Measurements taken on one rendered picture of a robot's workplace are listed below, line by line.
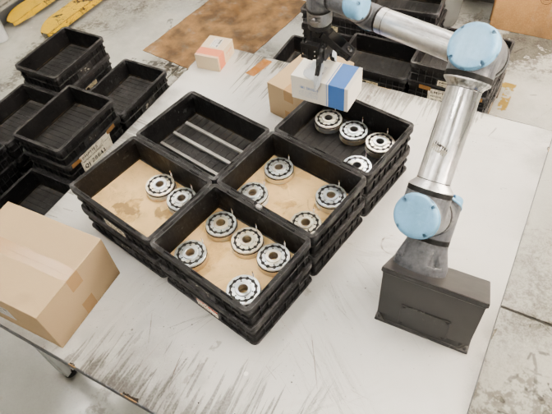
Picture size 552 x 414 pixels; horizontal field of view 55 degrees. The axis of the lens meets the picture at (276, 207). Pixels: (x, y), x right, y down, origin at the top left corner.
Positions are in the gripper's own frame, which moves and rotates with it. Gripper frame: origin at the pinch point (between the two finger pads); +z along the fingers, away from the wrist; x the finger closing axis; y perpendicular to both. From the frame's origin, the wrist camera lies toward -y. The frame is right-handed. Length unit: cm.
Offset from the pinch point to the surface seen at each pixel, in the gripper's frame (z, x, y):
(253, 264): 28, 58, -2
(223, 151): 28.4, 19.9, 32.9
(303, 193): 28.5, 26.1, -3.0
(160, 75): 62, -43, 118
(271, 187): 28.4, 28.3, 8.2
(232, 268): 28, 62, 3
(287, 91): 25.3, -16.5, 25.1
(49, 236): 21, 81, 59
